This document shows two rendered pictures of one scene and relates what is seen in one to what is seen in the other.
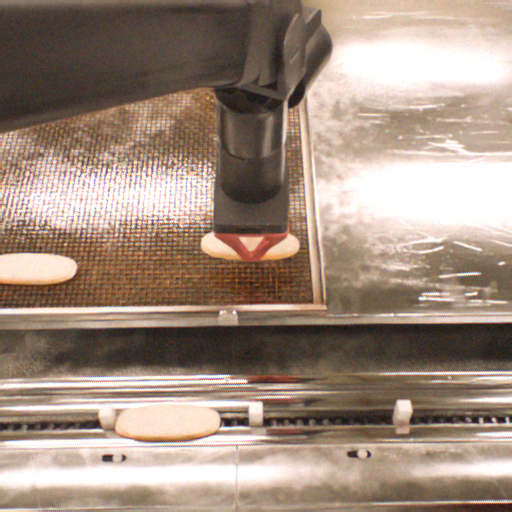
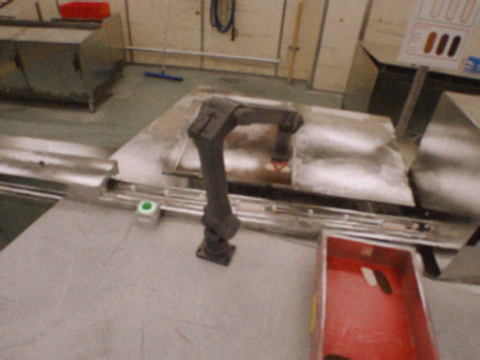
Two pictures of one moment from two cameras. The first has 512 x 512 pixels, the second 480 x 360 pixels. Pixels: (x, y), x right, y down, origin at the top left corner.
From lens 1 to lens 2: 65 cm
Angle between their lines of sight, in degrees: 8
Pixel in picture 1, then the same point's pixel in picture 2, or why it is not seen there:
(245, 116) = (283, 133)
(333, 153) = (301, 152)
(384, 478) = (303, 223)
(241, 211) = (278, 156)
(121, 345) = (238, 191)
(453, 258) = (329, 181)
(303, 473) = (284, 220)
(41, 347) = not seen: hidden behind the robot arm
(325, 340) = (292, 199)
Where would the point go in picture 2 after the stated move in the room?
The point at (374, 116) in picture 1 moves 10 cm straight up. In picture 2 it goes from (314, 144) to (318, 125)
